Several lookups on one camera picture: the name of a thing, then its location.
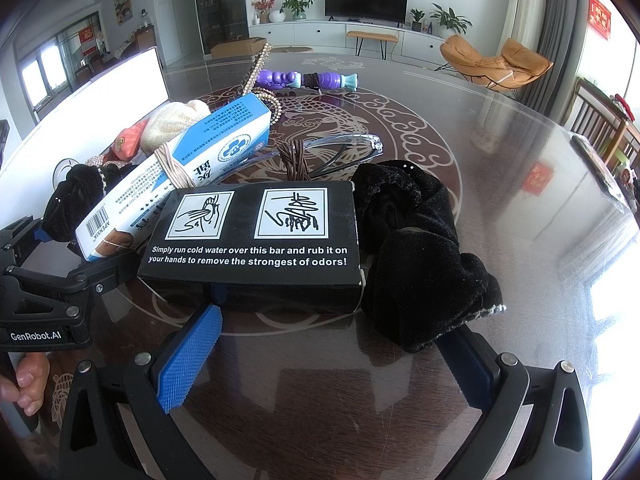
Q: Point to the brown patterned glass desktop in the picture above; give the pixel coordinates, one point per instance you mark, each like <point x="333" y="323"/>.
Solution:
<point x="310" y="410"/>

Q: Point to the white television cabinet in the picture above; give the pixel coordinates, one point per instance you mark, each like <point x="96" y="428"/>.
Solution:
<point x="320" y="32"/>

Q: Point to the beige and grey curtains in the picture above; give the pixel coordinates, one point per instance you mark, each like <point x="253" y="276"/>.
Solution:
<point x="555" y="25"/>

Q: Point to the green potted plant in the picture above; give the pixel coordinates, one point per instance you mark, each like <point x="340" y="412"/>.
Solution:
<point x="297" y="4"/>

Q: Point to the blue and white carton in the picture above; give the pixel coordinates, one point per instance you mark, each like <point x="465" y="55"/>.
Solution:
<point x="215" y="140"/>

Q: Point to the black printed box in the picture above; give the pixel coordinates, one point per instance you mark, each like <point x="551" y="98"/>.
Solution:
<point x="250" y="240"/>

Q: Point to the red flower arrangement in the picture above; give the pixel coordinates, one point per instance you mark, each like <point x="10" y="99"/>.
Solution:
<point x="262" y="6"/>

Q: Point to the large leafy potted plant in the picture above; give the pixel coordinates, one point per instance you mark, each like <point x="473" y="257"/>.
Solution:
<point x="450" y="19"/>

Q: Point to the small plant in dark pot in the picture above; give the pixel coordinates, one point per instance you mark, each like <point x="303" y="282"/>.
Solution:
<point x="416" y="19"/>

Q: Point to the person's left hand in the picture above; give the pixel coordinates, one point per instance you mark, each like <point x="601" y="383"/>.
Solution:
<point x="31" y="375"/>

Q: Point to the wooden dining chair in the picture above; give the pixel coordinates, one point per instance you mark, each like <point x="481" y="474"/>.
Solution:
<point x="600" y="120"/>

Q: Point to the pearl hair claw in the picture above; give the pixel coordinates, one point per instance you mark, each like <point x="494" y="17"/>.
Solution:
<point x="262" y="67"/>

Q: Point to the clear frame glasses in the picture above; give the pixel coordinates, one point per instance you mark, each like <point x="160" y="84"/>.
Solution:
<point x="350" y="138"/>

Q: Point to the wooden bench with metal legs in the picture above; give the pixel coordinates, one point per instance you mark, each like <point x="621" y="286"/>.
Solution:
<point x="372" y="36"/>

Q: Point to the orange lounge chair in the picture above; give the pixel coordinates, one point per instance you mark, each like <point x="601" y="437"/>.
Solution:
<point x="480" y="60"/>

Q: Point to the large black velvet scrunchie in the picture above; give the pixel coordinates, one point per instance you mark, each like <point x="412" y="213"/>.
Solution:
<point x="420" y="255"/>

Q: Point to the purple and teal plastic toy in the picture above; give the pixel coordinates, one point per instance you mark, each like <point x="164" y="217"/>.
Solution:
<point x="282" y="79"/>

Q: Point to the red wall decoration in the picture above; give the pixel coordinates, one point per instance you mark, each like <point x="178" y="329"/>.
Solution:
<point x="600" y="15"/>

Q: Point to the black television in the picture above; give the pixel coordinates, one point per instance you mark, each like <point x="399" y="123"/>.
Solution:
<point x="365" y="0"/>

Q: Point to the orange fabric hair accessory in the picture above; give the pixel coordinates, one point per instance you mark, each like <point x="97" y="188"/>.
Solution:
<point x="127" y="141"/>

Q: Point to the dark glass display cabinet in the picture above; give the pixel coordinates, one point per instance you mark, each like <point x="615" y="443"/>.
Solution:
<point x="220" y="5"/>

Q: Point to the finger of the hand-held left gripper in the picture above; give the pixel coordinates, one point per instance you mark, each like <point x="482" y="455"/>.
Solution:
<point x="42" y="234"/>
<point x="107" y="272"/>

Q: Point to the cream knit hat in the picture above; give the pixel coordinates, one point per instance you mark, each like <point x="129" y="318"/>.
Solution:
<point x="170" y="122"/>

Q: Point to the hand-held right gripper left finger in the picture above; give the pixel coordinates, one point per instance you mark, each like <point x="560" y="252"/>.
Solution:
<point x="187" y="360"/>

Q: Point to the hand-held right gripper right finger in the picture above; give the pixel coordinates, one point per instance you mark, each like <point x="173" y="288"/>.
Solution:
<point x="470" y="372"/>

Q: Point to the black scrunchie with pearls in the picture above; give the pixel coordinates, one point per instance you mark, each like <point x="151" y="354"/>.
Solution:
<point x="75" y="195"/>

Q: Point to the white board panel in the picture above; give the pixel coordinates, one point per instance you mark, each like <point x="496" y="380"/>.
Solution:
<point x="100" y="95"/>

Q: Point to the cardboard box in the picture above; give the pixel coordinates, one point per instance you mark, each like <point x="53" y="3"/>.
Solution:
<point x="235" y="49"/>

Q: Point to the framed wall painting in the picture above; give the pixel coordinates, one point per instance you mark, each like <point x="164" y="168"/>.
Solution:
<point x="121" y="6"/>

